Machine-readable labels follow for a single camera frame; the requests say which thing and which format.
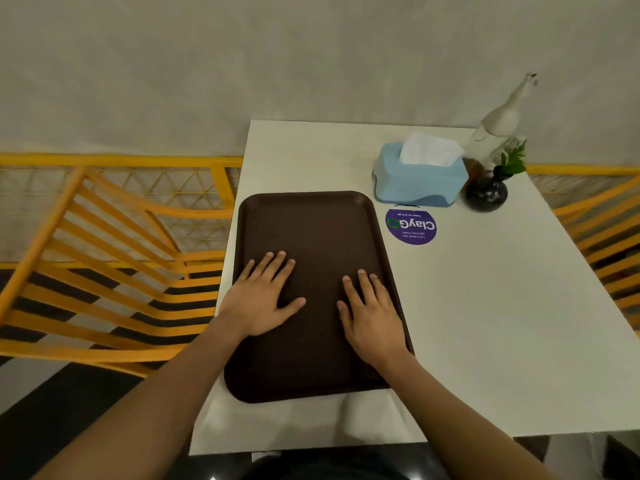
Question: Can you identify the person's right hand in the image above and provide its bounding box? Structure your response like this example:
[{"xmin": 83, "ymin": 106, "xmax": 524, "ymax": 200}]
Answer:
[{"xmin": 336, "ymin": 269, "xmax": 412, "ymax": 370}]

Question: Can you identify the person's left hand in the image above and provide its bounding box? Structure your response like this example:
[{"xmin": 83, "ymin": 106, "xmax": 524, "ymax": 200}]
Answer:
[{"xmin": 217, "ymin": 251, "xmax": 307, "ymax": 340}]

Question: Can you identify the person's right forearm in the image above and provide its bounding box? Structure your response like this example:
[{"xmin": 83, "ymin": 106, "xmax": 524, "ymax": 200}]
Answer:
[{"xmin": 384, "ymin": 351, "xmax": 556, "ymax": 480}]

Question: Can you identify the person's left forearm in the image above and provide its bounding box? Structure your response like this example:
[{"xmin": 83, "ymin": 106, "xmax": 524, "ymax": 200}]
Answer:
[{"xmin": 30, "ymin": 317, "xmax": 247, "ymax": 480}]

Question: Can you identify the dark brown plastic tray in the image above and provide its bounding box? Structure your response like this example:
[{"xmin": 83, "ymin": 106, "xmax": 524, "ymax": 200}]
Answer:
[{"xmin": 223, "ymin": 191, "xmax": 415, "ymax": 404}]

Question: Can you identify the purple round sticker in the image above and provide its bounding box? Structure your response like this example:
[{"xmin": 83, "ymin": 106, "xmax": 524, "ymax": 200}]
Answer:
[{"xmin": 385, "ymin": 209, "xmax": 438, "ymax": 246}]

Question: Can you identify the light blue tissue box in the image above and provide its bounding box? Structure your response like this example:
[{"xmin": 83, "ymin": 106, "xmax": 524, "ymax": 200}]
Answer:
[{"xmin": 372, "ymin": 142, "xmax": 470, "ymax": 208}]

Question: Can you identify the black round vase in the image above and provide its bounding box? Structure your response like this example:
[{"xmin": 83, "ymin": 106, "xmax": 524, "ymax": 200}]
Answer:
[{"xmin": 465, "ymin": 166, "xmax": 510, "ymax": 213}]

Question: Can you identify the white tissue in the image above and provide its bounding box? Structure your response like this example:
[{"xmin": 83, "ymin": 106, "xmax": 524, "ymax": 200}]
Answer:
[{"xmin": 399, "ymin": 132, "xmax": 466, "ymax": 168}]

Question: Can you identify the yellow slatted chair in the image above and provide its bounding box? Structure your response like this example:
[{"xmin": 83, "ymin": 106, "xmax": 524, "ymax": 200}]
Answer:
[
  {"xmin": 0, "ymin": 167, "xmax": 236, "ymax": 379},
  {"xmin": 552, "ymin": 175, "xmax": 640, "ymax": 340}
]

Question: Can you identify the yellow lattice railing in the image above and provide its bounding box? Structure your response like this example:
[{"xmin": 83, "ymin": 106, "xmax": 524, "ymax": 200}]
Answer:
[
  {"xmin": 0, "ymin": 153, "xmax": 245, "ymax": 268},
  {"xmin": 525, "ymin": 164, "xmax": 640, "ymax": 195}
]

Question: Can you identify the green plant sprig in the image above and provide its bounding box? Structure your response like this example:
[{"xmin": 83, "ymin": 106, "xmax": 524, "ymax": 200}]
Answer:
[{"xmin": 499, "ymin": 140, "xmax": 528, "ymax": 178}]

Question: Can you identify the white animal figurine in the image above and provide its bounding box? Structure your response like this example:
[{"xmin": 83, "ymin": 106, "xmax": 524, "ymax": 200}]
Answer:
[{"xmin": 464, "ymin": 72, "xmax": 539, "ymax": 169}]

